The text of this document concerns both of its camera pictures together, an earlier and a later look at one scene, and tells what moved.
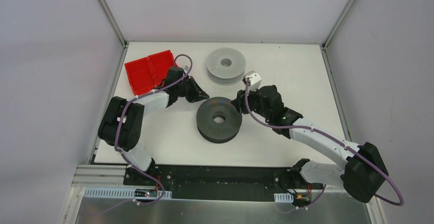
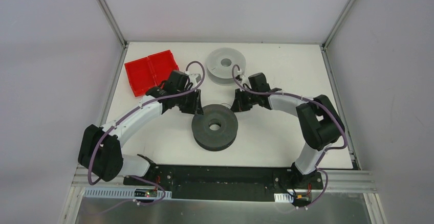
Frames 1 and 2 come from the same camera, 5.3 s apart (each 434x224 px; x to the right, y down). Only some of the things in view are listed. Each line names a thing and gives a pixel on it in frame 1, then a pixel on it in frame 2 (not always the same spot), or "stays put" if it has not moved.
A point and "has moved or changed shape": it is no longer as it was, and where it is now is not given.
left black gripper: [189, 88] -> [191, 102]
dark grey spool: [216, 132] has moved or changed shape
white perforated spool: [226, 66] stays put
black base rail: [221, 182] stays put
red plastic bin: [147, 73] stays put
